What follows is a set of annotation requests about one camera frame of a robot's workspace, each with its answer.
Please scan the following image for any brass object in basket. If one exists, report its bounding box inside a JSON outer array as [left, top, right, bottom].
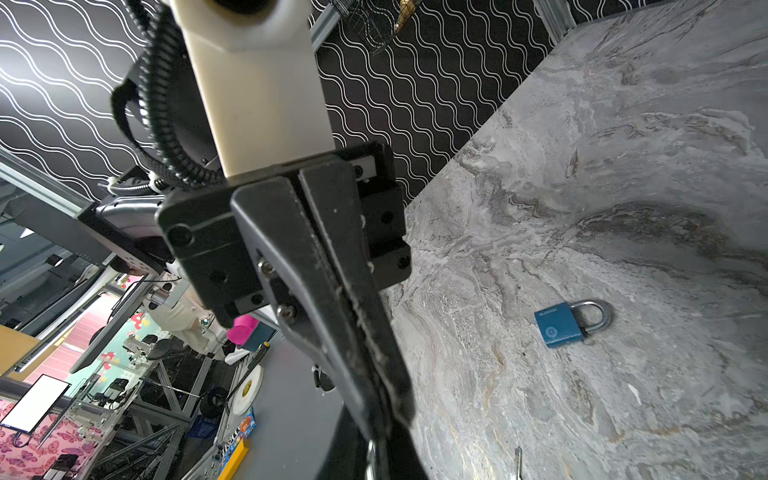
[[393, 0, 419, 34]]

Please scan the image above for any blue padlock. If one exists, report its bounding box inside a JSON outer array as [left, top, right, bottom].
[[534, 299, 613, 349]]

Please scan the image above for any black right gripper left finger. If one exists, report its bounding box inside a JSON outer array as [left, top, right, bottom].
[[315, 408, 371, 480]]

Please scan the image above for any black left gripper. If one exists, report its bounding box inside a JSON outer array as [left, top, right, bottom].
[[157, 142, 416, 440]]

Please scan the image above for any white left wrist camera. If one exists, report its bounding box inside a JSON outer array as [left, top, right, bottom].
[[169, 1, 335, 177]]

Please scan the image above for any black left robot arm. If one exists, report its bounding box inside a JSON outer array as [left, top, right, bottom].
[[88, 1, 416, 443]]

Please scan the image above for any black wire wall basket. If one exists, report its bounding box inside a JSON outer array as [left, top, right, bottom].
[[329, 0, 421, 54]]

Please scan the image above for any spare key on table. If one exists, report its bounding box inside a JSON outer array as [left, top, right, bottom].
[[514, 446, 523, 480]]

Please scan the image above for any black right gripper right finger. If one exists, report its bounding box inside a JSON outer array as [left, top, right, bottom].
[[374, 421, 428, 480]]

